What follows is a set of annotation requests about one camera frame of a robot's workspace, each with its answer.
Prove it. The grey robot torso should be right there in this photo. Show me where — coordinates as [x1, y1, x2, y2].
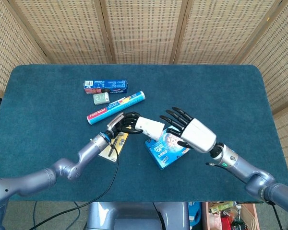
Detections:
[86, 202, 190, 230]

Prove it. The razor in yellow blister pack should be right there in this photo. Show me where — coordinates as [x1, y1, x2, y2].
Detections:
[98, 131, 130, 163]

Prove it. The blue food wrap roll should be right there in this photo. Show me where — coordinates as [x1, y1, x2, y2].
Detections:
[86, 90, 146, 126]

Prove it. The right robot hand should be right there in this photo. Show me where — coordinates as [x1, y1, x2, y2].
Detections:
[159, 107, 217, 153]

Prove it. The long blue cookie box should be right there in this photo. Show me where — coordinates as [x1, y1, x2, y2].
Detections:
[83, 80, 129, 95]

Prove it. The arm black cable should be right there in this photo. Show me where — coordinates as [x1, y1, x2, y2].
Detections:
[28, 138, 120, 230]
[205, 162, 283, 230]

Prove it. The blue chocolate chip cookie box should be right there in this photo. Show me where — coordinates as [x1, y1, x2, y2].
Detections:
[144, 126, 192, 171]

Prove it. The small green tissue pack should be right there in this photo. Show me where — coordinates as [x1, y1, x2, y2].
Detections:
[93, 92, 110, 106]

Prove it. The woven wooden folding screen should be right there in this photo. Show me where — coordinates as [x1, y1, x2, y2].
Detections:
[0, 0, 288, 190]

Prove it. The teal tablecloth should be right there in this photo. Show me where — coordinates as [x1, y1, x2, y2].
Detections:
[0, 64, 288, 203]

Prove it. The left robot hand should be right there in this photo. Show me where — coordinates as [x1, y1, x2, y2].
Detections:
[105, 111, 144, 139]

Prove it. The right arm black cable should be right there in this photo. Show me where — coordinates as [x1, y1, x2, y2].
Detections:
[205, 162, 283, 230]

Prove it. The black torso cable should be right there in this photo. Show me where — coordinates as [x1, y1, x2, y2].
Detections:
[153, 202, 164, 230]

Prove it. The blue plastic object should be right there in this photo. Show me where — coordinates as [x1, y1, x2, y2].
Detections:
[188, 202, 202, 226]

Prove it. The pink storage crate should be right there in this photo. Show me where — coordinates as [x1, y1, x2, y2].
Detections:
[201, 201, 261, 230]

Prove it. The black floor cable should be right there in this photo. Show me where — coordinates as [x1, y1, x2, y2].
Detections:
[62, 202, 81, 230]

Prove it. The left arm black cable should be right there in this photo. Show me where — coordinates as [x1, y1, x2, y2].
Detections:
[28, 138, 120, 230]

